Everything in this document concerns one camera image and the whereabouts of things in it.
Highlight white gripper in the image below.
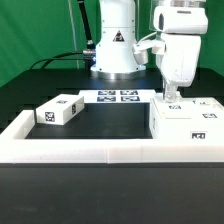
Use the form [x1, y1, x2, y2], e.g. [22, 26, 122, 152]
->
[153, 3, 208, 103]

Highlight white cabinet door panel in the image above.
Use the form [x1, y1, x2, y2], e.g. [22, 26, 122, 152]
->
[186, 97, 224, 119]

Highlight large white cabinet body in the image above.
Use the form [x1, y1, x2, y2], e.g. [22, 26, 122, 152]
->
[149, 95, 224, 141]

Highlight small white box part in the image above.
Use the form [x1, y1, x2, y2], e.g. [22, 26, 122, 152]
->
[36, 94, 84, 125]

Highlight white marker base plate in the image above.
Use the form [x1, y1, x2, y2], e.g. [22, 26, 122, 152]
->
[79, 89, 155, 103]

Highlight black ribbed cable hose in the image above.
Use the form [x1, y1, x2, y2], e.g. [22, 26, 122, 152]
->
[77, 0, 96, 56]

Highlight black cable on table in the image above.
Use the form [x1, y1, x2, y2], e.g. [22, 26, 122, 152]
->
[29, 51, 97, 71]

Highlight white U-shaped boundary frame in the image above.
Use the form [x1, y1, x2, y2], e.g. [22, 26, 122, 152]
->
[0, 100, 224, 164]

